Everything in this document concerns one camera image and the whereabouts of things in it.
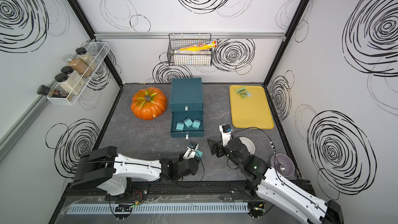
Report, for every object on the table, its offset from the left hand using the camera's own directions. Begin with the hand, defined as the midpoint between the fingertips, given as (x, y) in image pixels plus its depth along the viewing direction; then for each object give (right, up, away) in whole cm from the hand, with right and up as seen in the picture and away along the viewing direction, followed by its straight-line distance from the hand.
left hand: (199, 160), depth 80 cm
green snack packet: (+33, +37, +35) cm, 60 cm away
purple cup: (+45, -2, 0) cm, 45 cm away
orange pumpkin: (-30, +29, +14) cm, 44 cm away
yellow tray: (+37, +23, +26) cm, 51 cm away
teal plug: (-11, +16, +7) cm, 21 cm away
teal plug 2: (-6, +19, +7) cm, 21 cm away
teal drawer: (-11, +22, +9) cm, 26 cm away
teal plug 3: (-1, +18, +7) cm, 19 cm away
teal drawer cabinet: (-7, +34, +5) cm, 35 cm away
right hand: (+8, +12, -5) cm, 15 cm away
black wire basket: (+2, +56, +7) cm, 56 cm away
